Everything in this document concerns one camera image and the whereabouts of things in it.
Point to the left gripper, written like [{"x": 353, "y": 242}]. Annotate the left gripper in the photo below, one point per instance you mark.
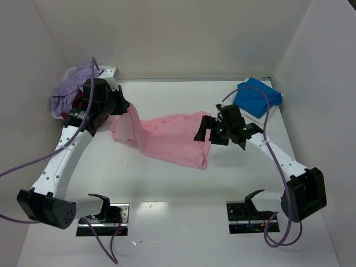
[{"x": 119, "y": 103}]

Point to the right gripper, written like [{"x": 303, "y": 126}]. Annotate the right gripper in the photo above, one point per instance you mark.
[{"x": 212, "y": 130}]

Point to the pink t shirt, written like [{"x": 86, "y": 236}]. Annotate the pink t shirt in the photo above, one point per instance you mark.
[{"x": 168, "y": 138}]

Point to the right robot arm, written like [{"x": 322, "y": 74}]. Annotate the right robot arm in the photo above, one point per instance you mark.
[{"x": 304, "y": 192}]

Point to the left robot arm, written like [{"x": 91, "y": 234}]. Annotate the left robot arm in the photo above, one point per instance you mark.
[{"x": 45, "y": 202}]

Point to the red t shirt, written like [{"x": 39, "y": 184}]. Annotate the red t shirt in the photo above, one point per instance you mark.
[{"x": 75, "y": 115}]

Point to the blue folded t shirt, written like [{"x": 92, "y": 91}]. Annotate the blue folded t shirt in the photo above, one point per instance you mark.
[{"x": 256, "y": 97}]

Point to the purple t shirt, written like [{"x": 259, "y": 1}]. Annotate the purple t shirt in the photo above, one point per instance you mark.
[{"x": 65, "y": 93}]

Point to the white laundry basket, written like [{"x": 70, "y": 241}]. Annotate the white laundry basket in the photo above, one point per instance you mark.
[{"x": 69, "y": 92}]

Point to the white folded t shirt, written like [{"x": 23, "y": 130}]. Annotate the white folded t shirt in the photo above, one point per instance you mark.
[{"x": 256, "y": 118}]

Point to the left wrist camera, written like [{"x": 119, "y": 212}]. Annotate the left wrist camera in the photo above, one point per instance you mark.
[{"x": 109, "y": 75}]

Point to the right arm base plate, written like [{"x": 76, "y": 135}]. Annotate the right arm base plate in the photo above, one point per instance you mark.
[{"x": 243, "y": 222}]

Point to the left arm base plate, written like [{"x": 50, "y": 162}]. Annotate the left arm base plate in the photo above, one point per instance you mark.
[{"x": 116, "y": 219}]

